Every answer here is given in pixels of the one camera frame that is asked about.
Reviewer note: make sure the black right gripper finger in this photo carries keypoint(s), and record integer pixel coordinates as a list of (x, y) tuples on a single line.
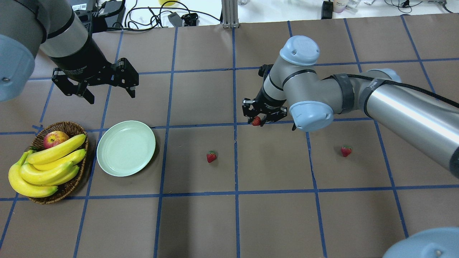
[(272, 116), (249, 108)]

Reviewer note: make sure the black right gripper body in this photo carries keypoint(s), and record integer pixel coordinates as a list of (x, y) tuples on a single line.
[(266, 103)]

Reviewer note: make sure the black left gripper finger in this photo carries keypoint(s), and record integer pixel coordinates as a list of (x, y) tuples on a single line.
[(62, 81), (125, 76)]

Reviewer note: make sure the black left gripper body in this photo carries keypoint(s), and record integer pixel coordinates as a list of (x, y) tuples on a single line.
[(81, 60)]

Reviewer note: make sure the red strawberry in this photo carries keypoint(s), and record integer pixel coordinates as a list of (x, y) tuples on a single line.
[(346, 150), (256, 121), (211, 156)]

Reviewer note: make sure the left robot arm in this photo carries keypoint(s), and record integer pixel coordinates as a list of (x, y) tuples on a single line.
[(65, 36)]

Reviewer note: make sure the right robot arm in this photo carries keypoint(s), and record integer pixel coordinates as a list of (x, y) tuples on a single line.
[(424, 119)]

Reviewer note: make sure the light green plate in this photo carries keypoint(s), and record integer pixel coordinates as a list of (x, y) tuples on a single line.
[(126, 148)]

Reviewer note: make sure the brown wicker basket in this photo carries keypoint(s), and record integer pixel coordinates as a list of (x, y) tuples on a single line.
[(64, 190)]

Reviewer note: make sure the red apple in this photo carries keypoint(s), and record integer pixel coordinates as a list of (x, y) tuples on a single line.
[(54, 138)]

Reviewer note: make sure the yellow banana bunch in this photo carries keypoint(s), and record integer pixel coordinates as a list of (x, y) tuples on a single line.
[(39, 174)]

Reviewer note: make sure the black power adapter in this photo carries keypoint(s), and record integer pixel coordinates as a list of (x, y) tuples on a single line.
[(327, 10)]

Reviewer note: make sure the aluminium frame post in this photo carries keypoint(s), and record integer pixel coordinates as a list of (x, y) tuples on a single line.
[(229, 12)]

